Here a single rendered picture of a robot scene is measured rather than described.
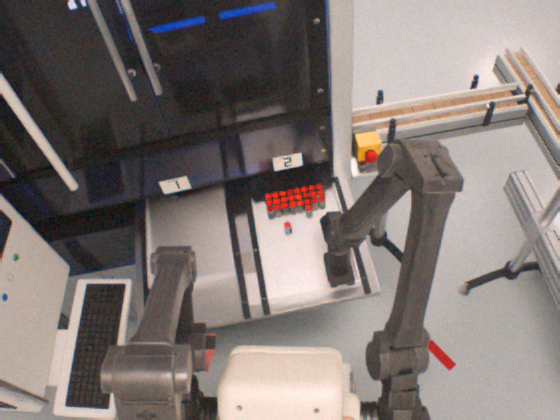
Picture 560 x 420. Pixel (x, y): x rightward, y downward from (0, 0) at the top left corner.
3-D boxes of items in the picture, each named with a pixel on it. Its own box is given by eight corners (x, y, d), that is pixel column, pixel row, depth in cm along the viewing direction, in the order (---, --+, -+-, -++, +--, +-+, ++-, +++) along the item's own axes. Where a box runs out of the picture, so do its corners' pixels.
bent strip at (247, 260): (243, 261, 146) (240, 252, 141) (253, 259, 146) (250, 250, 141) (250, 305, 139) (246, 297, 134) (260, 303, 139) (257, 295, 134)
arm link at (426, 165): (422, 159, 71) (478, 159, 73) (384, 134, 83) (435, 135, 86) (377, 390, 89) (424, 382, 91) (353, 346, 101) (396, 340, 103)
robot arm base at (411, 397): (369, 434, 87) (433, 433, 86) (371, 395, 86) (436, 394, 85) (366, 412, 95) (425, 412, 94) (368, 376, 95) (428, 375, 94)
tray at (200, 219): (147, 198, 162) (144, 192, 159) (223, 182, 163) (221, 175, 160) (151, 291, 144) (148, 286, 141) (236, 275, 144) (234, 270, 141)
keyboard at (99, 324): (87, 284, 155) (84, 281, 153) (126, 284, 154) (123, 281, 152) (66, 407, 134) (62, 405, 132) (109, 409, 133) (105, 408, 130)
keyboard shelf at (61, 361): (60, 281, 160) (56, 278, 158) (134, 281, 158) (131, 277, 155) (32, 414, 136) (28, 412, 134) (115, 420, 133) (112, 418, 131)
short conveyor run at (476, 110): (343, 162, 167) (343, 131, 154) (332, 128, 176) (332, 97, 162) (523, 128, 168) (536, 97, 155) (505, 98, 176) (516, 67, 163)
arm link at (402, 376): (390, 400, 87) (416, 395, 88) (393, 349, 86) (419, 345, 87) (371, 381, 96) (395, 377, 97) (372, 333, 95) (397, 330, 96)
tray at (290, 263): (252, 204, 157) (251, 197, 154) (334, 188, 157) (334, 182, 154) (269, 303, 138) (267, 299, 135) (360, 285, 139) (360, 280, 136)
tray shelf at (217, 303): (135, 204, 164) (133, 201, 162) (340, 162, 165) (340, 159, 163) (140, 340, 138) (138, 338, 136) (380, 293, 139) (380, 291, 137)
